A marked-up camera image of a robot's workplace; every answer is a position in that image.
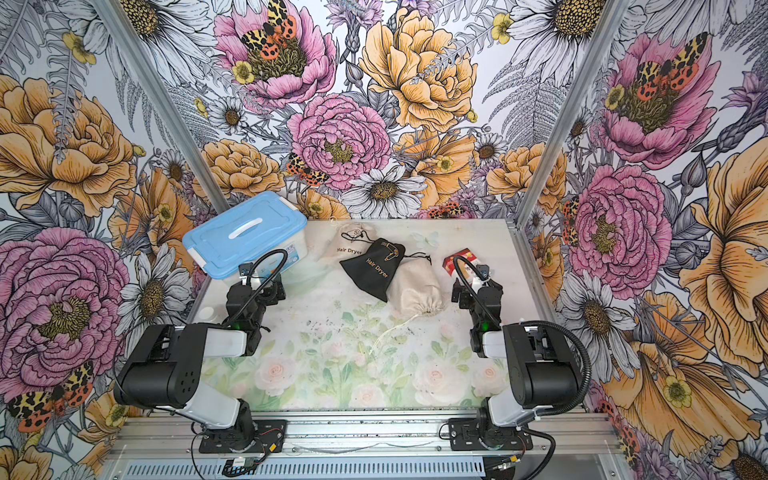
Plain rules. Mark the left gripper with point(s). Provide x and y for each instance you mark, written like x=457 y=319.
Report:
x=270 y=294

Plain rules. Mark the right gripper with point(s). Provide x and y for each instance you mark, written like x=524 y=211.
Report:
x=466 y=295

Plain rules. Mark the beige cloth bag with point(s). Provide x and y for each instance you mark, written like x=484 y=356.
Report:
x=416 y=293
x=350 y=240

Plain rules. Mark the black hair dryer pouch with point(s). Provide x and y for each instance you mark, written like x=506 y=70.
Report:
x=373 y=271

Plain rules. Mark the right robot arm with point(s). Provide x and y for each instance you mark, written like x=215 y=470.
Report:
x=543 y=376

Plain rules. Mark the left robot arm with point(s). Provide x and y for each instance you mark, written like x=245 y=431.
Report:
x=164 y=372

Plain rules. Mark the red white bandage box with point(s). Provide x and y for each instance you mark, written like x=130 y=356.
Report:
x=460 y=261

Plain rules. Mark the small white pill bottle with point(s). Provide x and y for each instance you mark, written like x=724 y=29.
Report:
x=206 y=315

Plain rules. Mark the blue lidded storage box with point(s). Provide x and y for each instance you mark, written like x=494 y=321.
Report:
x=245 y=232

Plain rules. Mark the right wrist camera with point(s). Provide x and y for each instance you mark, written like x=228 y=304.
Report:
x=481 y=276

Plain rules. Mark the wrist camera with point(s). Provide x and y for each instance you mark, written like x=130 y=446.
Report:
x=481 y=276
x=249 y=275

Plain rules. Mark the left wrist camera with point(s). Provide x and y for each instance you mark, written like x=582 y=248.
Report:
x=249 y=275

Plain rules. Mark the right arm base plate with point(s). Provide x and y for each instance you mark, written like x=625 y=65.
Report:
x=474 y=434

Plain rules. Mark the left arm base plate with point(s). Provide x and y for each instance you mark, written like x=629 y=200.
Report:
x=260 y=437

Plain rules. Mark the aluminium front rail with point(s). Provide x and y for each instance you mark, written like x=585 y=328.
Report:
x=383 y=444

